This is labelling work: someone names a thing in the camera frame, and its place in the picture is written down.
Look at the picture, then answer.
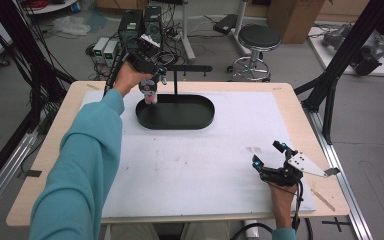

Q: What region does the black metal frame post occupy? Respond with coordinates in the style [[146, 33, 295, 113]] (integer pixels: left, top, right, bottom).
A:
[[294, 0, 384, 145], [0, 0, 78, 201]]

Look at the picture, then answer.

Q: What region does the bench power supply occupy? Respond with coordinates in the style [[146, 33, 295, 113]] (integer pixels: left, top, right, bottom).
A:
[[92, 36, 110, 65], [103, 39, 120, 67]]

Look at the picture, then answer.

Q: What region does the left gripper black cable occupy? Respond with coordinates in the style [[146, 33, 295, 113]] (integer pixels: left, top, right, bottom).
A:
[[103, 46, 129, 98]]

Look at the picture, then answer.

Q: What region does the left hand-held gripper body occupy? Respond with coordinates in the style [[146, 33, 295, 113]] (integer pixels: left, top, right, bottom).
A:
[[125, 33, 168, 76]]

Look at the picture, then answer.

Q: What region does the black hook rack with tray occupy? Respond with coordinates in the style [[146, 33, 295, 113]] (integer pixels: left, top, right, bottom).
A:
[[135, 64, 216, 131]]

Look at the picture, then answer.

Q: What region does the white foam mat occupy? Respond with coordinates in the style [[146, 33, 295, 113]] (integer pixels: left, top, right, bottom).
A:
[[79, 90, 317, 220]]

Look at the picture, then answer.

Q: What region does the black tape strip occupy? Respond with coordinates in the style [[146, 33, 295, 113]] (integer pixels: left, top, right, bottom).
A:
[[22, 169, 43, 178]]

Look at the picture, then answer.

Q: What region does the white platform board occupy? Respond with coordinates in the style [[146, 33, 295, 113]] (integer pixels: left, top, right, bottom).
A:
[[307, 25, 384, 78]]

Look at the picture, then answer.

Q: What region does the black seat stool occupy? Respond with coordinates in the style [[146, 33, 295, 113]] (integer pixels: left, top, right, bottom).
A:
[[227, 23, 282, 83]]

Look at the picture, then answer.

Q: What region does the white-legged desk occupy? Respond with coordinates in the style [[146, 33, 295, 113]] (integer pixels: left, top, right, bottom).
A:
[[179, 0, 252, 64]]

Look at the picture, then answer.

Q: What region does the black tape cross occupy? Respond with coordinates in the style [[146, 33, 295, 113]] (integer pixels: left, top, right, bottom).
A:
[[321, 216, 351, 233]]

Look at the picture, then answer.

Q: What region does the person's right hand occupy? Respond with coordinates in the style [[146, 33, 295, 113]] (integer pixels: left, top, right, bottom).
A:
[[267, 181, 300, 218]]

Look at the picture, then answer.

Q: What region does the tall cardboard box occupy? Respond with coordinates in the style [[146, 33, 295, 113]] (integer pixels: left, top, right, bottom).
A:
[[265, 0, 327, 45]]

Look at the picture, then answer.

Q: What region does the black computer tower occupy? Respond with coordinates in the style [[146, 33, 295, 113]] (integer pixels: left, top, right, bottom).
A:
[[142, 5, 164, 47], [117, 9, 145, 48]]

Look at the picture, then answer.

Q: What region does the plush toy keychain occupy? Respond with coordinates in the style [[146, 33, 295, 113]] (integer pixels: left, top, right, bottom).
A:
[[138, 77, 161, 105]]

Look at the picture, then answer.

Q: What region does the thick black hose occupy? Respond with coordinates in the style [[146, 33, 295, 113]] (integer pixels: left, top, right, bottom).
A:
[[229, 222, 275, 240]]

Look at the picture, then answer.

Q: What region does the thin wooden stick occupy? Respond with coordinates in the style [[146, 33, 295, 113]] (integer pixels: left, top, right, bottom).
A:
[[309, 187, 337, 213]]

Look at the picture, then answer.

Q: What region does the round white table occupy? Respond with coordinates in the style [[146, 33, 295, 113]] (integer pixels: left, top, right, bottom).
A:
[[25, 0, 80, 15]]

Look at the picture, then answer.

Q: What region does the person's left hand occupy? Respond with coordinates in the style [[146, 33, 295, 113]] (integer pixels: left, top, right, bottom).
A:
[[113, 61, 153, 98]]

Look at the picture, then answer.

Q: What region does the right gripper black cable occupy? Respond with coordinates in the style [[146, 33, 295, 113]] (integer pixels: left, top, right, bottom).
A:
[[290, 179, 314, 240]]

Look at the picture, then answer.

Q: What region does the clear plastic bag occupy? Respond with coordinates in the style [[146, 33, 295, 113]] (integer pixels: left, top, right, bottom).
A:
[[51, 15, 91, 37]]

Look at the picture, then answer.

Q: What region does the tangle of black cables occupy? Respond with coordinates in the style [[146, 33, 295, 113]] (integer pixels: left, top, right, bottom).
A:
[[161, 5, 188, 65]]

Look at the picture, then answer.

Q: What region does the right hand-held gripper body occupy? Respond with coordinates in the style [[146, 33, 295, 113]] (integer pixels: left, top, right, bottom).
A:
[[259, 148, 342, 187]]

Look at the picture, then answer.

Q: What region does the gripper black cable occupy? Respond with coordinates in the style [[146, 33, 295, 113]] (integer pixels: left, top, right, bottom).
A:
[[290, 179, 314, 240], [103, 46, 129, 98]]

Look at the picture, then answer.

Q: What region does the flat black device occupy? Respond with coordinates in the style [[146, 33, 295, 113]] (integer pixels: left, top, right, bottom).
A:
[[212, 13, 240, 36]]

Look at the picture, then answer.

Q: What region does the aluminium floor rail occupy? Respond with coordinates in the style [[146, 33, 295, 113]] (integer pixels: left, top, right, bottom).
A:
[[303, 109, 375, 240], [0, 131, 38, 225]]

